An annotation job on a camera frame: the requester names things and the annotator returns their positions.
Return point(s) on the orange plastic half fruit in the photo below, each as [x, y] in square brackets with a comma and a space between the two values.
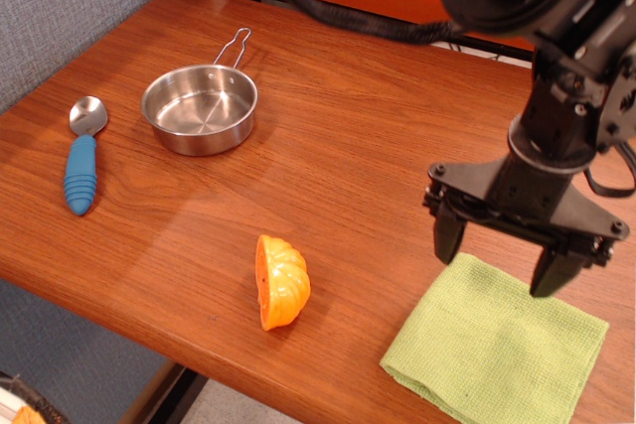
[282, 280]

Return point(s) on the orange object bottom left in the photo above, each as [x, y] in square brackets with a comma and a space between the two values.
[28, 415]

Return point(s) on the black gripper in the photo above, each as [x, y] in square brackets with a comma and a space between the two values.
[532, 197]

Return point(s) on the spoon with blue handle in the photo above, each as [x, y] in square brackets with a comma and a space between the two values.
[87, 117]

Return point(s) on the green cloth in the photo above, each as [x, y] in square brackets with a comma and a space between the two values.
[483, 350]

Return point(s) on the small steel pan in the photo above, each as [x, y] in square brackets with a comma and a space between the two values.
[203, 110]

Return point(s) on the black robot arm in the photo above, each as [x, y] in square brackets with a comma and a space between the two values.
[582, 104]

